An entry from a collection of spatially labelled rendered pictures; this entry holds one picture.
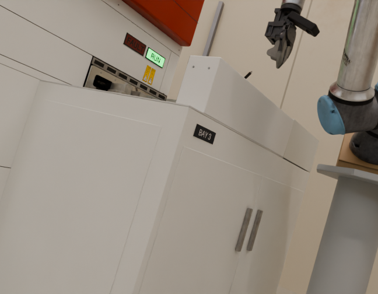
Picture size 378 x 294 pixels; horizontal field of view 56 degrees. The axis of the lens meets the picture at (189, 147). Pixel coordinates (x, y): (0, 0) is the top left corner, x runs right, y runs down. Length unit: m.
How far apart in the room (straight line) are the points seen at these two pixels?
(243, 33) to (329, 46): 0.76
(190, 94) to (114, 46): 0.63
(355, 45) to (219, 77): 0.34
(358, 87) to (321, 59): 2.19
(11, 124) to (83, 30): 0.41
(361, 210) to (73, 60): 1.05
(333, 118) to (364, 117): 0.09
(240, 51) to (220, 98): 2.47
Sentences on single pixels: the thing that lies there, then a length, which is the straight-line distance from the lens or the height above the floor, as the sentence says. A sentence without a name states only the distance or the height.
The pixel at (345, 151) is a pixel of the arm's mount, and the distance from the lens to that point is 1.23.
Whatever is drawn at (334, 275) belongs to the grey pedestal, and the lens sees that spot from 1.19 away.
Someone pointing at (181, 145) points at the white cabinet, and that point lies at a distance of 0.79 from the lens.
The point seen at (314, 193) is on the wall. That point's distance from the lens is 2.98.
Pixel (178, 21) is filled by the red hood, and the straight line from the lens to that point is 1.63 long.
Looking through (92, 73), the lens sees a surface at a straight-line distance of 1.36.
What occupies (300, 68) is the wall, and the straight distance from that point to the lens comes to 3.19.
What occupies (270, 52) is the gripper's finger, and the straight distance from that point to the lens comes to 1.27.
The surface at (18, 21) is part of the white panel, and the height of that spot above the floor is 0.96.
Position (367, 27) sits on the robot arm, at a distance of 0.96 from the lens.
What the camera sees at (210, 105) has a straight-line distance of 0.85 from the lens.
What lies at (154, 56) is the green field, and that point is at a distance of 1.59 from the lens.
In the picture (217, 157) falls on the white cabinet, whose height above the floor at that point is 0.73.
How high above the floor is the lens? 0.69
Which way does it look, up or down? 3 degrees up
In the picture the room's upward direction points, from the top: 17 degrees clockwise
